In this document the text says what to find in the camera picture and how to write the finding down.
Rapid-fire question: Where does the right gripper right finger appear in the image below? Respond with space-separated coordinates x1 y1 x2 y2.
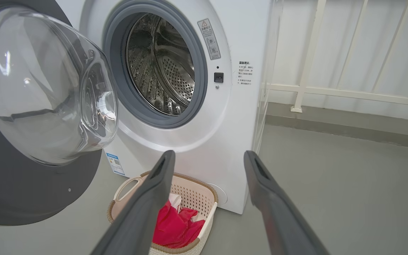
243 150 330 255

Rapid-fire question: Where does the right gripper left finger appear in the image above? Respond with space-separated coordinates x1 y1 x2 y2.
90 150 176 255

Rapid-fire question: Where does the red and white garment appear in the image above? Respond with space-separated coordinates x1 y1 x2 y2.
152 193 206 249

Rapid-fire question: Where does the black glass washing machine door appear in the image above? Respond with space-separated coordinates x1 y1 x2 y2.
0 0 119 226

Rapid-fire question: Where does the cream perforated laundry basket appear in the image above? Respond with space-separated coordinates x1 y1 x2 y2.
107 170 219 255

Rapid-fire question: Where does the white front-load washing machine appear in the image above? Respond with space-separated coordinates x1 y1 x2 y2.
55 0 284 215

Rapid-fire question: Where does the steel washing machine drum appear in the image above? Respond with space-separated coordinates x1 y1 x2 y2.
126 13 196 116

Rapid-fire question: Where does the grey rubber door gasket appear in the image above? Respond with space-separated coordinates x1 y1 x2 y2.
103 0 208 129

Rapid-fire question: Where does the blue energy label sticker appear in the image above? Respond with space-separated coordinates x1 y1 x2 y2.
105 152 126 177

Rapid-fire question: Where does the white metal railing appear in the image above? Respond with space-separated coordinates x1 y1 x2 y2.
263 0 408 113

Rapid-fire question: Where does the grey warning sticker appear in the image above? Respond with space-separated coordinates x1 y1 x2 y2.
197 18 222 60

